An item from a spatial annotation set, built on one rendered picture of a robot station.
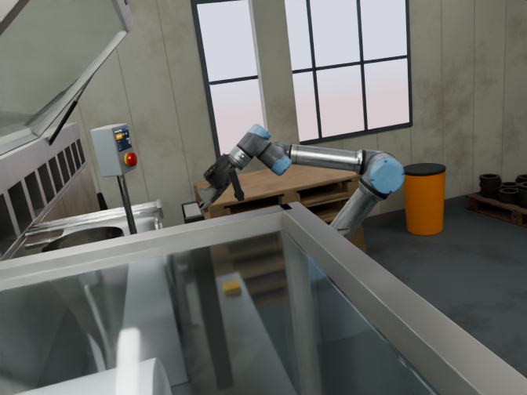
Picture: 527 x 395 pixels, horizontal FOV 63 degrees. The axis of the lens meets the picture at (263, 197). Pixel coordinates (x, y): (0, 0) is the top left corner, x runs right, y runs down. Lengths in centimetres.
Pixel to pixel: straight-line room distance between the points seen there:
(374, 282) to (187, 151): 377
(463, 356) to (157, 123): 384
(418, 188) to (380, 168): 296
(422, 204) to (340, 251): 408
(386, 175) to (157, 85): 286
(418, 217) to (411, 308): 423
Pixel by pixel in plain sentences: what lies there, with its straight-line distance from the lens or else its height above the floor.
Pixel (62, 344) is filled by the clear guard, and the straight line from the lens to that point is 40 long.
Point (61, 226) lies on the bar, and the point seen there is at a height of 145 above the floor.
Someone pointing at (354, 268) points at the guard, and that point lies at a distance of 39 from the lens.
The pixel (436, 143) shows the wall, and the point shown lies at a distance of 512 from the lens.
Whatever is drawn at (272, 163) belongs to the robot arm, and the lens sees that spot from 151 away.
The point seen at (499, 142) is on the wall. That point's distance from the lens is 568.
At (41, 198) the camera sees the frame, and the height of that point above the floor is 149.
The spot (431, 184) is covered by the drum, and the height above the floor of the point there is 54.
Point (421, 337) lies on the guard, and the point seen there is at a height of 160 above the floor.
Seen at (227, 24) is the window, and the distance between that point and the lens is 412.
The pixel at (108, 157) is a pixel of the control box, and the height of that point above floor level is 165.
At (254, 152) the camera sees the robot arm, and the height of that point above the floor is 151.
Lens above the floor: 178
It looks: 16 degrees down
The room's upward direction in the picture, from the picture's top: 8 degrees counter-clockwise
